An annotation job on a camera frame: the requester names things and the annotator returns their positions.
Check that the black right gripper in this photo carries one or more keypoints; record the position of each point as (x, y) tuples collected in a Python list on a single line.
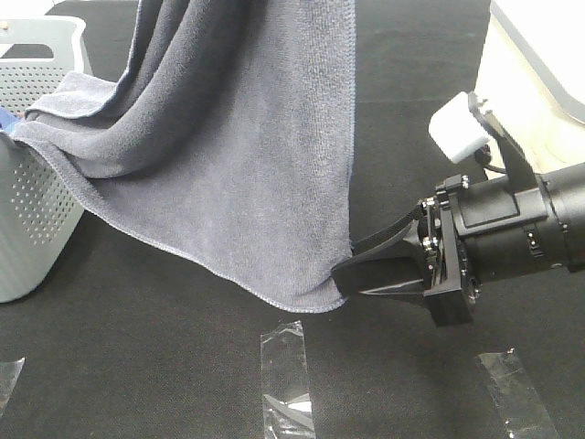
[(470, 236)]

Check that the grey microfibre towel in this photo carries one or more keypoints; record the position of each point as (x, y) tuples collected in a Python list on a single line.
[(228, 141)]

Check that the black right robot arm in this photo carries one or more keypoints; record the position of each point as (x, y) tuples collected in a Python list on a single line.
[(566, 190)]

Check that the blue towel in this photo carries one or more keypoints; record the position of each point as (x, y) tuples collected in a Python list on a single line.
[(8, 121)]

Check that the middle clear tape strip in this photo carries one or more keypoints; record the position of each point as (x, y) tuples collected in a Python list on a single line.
[(285, 390)]

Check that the clear tape strip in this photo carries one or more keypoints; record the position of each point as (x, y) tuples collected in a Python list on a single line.
[(285, 390), (514, 395), (9, 374)]

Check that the right clear tape strip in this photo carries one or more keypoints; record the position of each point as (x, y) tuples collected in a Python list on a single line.
[(514, 395)]

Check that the cream storage box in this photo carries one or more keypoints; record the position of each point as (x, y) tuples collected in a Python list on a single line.
[(532, 74)]

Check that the grey perforated laundry basket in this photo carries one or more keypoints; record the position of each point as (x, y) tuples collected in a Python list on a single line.
[(38, 213)]

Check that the left clear tape strip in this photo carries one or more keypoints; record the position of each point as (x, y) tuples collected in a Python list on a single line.
[(9, 374)]

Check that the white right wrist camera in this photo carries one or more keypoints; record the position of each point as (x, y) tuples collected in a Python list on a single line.
[(454, 129)]

